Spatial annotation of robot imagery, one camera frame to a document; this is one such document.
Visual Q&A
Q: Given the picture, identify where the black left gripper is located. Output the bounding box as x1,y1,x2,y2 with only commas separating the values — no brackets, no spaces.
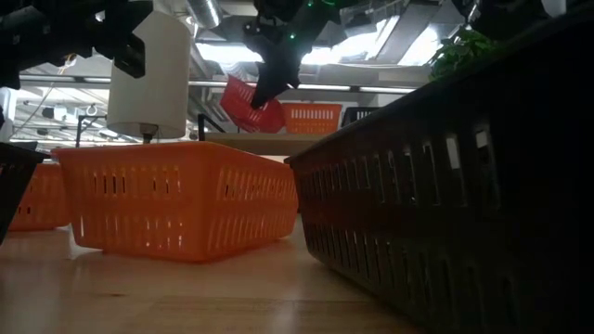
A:
0,0,154,89

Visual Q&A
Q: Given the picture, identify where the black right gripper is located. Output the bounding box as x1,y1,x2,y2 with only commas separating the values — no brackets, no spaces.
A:
243,0,342,110

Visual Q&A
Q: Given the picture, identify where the red plastic slotted basket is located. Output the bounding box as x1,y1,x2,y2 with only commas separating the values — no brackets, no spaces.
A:
219,74,287,135

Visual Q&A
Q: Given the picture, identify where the orange plastic slotted basket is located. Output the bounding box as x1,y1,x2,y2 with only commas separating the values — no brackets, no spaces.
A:
281,102,343,135
7,161,71,232
51,141,300,264

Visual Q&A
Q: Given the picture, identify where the black plastic slotted basket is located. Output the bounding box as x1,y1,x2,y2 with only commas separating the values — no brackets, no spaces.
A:
0,142,50,245
342,106,381,129
283,8,594,334

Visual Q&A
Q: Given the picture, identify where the white lamp with wooden base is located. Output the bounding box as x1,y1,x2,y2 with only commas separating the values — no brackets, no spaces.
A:
106,9,193,145

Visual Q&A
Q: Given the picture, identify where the long linear ceiling light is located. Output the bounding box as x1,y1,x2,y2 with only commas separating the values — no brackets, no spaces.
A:
187,81,421,94

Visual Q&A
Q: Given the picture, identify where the thin black metal stand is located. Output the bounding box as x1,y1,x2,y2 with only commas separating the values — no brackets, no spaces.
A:
75,113,109,148

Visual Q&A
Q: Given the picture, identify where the green potted plant black pot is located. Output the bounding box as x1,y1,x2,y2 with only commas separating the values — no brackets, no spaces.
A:
430,27,501,84

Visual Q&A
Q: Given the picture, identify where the wooden shelf black metal frame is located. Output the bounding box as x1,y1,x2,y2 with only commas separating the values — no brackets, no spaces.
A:
198,113,331,158

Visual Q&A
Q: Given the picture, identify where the silver round ventilation duct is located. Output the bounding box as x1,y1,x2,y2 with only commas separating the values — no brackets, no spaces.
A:
185,0,223,30

